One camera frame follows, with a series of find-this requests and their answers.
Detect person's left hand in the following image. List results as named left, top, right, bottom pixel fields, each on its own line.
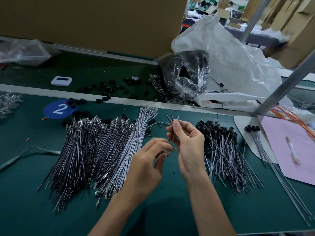
left=122, top=137, right=174, bottom=202

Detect person's right hand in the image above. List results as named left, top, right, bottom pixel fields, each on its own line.
left=166, top=119, right=206, bottom=182

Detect pile of wires with black caps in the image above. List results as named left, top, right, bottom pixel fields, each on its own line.
left=196, top=119, right=264, bottom=194

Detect pile of grey wires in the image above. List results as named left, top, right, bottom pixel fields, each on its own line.
left=38, top=106, right=159, bottom=214

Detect small bundle of capped wires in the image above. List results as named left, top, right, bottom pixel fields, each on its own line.
left=244, top=125, right=315, bottom=226

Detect black plastic caps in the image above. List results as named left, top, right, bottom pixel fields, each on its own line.
left=61, top=75, right=158, bottom=127

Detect person's right forearm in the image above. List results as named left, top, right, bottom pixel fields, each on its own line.
left=186, top=170, right=238, bottom=236

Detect clear bag with black contents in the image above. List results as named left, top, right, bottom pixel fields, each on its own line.
left=160, top=50, right=211, bottom=102

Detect large white plastic sack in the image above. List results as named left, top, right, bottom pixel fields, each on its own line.
left=171, top=14, right=315, bottom=113

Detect pink paper sheet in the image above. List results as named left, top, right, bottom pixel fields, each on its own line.
left=258, top=115, right=315, bottom=186

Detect blue round number sticker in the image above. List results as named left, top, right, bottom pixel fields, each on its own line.
left=43, top=99, right=77, bottom=120

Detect clear plastic strip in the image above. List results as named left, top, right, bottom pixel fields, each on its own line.
left=0, top=146, right=61, bottom=171

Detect small white timer device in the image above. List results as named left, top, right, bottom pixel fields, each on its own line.
left=50, top=76, right=73, bottom=87

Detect brown cardboard panel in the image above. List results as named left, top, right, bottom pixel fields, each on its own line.
left=0, top=0, right=189, bottom=59

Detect stack of cardboard boxes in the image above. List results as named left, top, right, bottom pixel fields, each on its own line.
left=268, top=0, right=315, bottom=69

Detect crumpled clear plastic bag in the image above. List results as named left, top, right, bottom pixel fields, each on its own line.
left=0, top=38, right=60, bottom=67

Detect bundle of orange wires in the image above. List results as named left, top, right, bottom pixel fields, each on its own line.
left=270, top=103, right=315, bottom=141

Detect grey metal frame post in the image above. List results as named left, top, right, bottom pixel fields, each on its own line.
left=240, top=0, right=272, bottom=43
left=253, top=49, right=315, bottom=116

